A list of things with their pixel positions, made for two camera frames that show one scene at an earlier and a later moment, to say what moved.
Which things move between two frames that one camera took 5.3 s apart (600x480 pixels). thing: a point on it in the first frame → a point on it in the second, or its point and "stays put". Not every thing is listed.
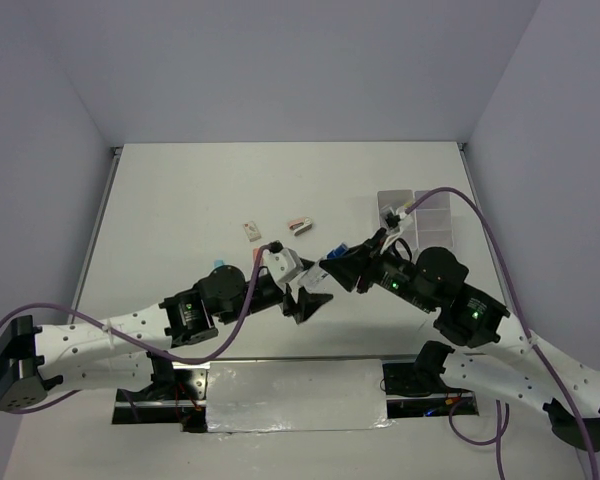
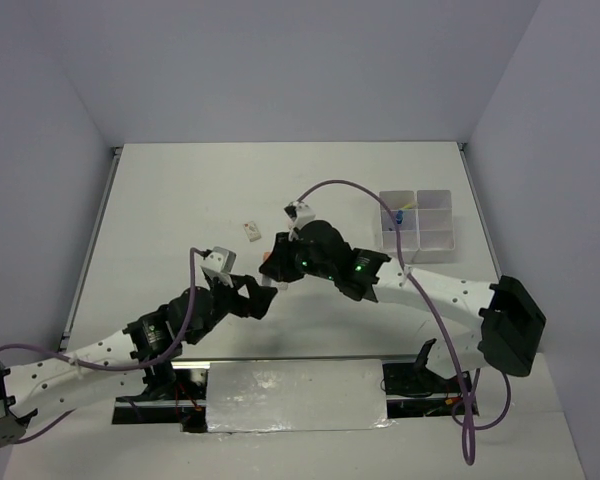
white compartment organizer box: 431,225 stays put
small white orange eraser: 251,231 stays put
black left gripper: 306,305 → 258,300
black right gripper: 362,261 → 277,264
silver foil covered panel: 295,395 stays put
